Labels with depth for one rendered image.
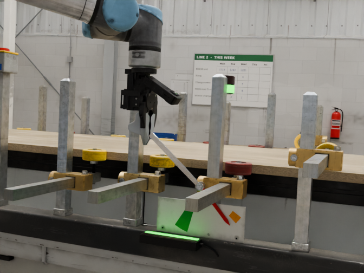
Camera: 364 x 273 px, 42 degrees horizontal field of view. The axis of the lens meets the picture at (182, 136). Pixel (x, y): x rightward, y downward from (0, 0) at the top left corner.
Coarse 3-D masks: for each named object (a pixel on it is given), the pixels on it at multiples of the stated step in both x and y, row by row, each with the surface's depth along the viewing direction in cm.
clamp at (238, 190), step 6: (198, 180) 135; (204, 180) 134; (210, 180) 133; (216, 180) 132; (222, 180) 132; (228, 180) 131; (234, 180) 131; (240, 180) 131; (246, 180) 133; (210, 186) 133; (234, 186) 131; (240, 186) 130; (246, 186) 134; (234, 192) 131; (240, 192) 130; (246, 192) 134; (240, 198) 130
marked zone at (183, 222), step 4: (184, 212) 136; (188, 212) 136; (192, 212) 135; (180, 216) 136; (184, 216) 136; (188, 216) 136; (180, 220) 136; (184, 220) 136; (188, 220) 136; (176, 224) 137; (180, 224) 137; (184, 224) 136; (188, 224) 136; (180, 228) 137; (184, 228) 136
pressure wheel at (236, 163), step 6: (228, 162) 142; (234, 162) 142; (240, 162) 144; (246, 162) 144; (228, 168) 142; (234, 168) 140; (240, 168) 140; (246, 168) 141; (234, 174) 141; (240, 174) 140; (246, 174) 141
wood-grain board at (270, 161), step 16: (16, 144) 178; (32, 144) 178; (48, 144) 182; (80, 144) 189; (96, 144) 194; (112, 144) 198; (176, 144) 217; (192, 144) 223; (208, 144) 229; (144, 160) 160; (192, 160) 153; (224, 160) 154; (240, 160) 156; (256, 160) 159; (272, 160) 162; (352, 160) 178; (288, 176) 143; (320, 176) 139; (336, 176) 138; (352, 176) 136
